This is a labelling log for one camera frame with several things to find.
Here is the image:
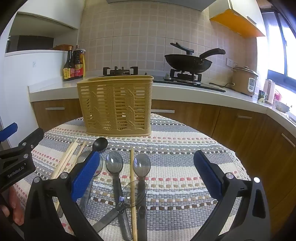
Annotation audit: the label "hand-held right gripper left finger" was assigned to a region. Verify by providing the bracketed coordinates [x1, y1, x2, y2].
[24, 151, 102, 241]

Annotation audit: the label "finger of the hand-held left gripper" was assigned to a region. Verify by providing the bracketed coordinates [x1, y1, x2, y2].
[0, 123, 18, 143]
[17, 127, 44, 154]

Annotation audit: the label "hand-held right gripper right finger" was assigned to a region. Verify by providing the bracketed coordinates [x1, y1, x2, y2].
[193, 150, 271, 241]

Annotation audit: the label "wooden chopstick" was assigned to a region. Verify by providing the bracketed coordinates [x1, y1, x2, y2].
[50, 138, 80, 179]
[55, 141, 88, 212]
[130, 148, 138, 241]

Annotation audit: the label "black plastic spoon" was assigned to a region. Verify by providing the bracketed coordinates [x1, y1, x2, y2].
[87, 137, 109, 160]

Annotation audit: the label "yellow plastic utensil basket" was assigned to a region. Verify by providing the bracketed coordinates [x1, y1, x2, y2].
[77, 75, 154, 137]

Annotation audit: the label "person's left hand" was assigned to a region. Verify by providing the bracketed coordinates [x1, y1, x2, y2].
[0, 185, 25, 226]

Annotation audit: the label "striped woven tablecloth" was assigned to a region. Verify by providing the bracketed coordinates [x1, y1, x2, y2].
[14, 113, 251, 241]

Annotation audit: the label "wooden base cabinets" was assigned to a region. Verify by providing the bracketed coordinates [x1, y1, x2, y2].
[31, 98, 296, 234]

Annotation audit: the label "white kitchen countertop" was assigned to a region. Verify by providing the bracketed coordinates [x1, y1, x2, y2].
[28, 75, 296, 131]

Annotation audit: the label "white refrigerator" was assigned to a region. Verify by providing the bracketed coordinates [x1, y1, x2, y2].
[0, 49, 70, 149]

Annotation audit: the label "slim dark soy sauce bottle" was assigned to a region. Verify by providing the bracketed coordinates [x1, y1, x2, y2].
[63, 46, 76, 82]

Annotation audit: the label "black glass gas stove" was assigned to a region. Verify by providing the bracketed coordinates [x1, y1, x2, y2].
[103, 66, 226, 93]

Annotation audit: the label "large red label sauce bottle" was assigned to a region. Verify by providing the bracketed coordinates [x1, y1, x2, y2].
[72, 45, 84, 79]

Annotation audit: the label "yellow bottle with white cap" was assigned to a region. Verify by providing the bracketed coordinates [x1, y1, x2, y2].
[81, 48, 87, 77]

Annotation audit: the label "brown wicker basket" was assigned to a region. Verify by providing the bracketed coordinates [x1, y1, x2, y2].
[53, 44, 74, 51]

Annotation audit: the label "beige rice cooker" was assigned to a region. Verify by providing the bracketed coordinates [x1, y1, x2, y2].
[232, 66, 259, 97]

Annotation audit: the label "white bowl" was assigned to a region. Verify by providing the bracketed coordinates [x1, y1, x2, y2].
[274, 99, 291, 113]

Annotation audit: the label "pink and white kettle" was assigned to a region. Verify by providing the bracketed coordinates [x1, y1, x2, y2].
[264, 79, 276, 105]

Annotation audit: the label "black wok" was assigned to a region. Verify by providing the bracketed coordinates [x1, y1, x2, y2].
[164, 48, 226, 73]

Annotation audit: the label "dark framed window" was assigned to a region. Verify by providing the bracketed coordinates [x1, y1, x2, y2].
[261, 9, 296, 88]

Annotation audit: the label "range hood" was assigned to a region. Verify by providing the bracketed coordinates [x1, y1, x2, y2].
[106, 0, 217, 12]

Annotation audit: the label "black power cable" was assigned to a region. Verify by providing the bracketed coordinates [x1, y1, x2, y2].
[209, 82, 235, 90]

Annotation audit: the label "orange wall cabinet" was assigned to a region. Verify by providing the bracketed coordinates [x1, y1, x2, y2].
[209, 0, 266, 38]

